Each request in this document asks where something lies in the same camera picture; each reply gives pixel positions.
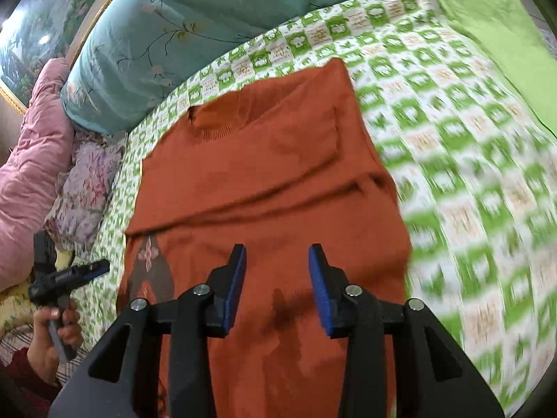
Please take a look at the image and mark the yellow printed cloth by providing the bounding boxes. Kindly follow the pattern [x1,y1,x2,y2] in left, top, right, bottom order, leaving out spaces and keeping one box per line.
[0,248,74,345]

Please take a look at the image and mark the teal floral quilt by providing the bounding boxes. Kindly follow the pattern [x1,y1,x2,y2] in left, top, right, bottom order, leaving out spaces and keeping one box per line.
[60,0,514,137]

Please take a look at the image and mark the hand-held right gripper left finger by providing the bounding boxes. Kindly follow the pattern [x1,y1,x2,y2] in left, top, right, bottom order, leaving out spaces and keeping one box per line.
[48,244,247,418]

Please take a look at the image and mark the floral ruffled pillow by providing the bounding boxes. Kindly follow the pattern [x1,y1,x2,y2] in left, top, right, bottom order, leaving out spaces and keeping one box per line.
[44,133,127,253]

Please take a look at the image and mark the person's left forearm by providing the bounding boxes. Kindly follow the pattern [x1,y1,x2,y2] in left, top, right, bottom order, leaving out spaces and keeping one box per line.
[0,348,62,405]

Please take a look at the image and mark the green checked printed bedsheet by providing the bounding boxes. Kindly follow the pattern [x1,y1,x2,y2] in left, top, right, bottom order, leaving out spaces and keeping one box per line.
[65,0,557,418]

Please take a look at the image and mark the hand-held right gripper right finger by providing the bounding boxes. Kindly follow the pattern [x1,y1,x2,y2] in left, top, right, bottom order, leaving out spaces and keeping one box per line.
[308,244,505,418]

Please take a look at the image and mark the gold framed landscape painting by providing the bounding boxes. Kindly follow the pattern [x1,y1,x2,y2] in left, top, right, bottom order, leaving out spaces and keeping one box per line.
[0,0,144,116]

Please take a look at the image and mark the orange knit sweater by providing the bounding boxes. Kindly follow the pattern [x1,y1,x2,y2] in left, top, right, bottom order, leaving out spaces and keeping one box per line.
[117,57,413,418]

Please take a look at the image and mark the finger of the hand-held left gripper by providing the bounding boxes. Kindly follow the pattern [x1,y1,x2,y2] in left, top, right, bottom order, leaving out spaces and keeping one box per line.
[44,260,111,290]

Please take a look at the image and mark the pink quilted blanket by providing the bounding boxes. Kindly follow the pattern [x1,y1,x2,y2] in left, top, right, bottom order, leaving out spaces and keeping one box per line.
[0,57,79,290]

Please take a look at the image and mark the lime green cloth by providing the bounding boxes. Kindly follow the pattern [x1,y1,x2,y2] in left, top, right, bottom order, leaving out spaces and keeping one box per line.
[433,0,557,136]

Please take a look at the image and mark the person's left hand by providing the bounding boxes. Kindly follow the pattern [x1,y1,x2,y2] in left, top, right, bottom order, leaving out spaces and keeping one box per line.
[27,307,83,384]

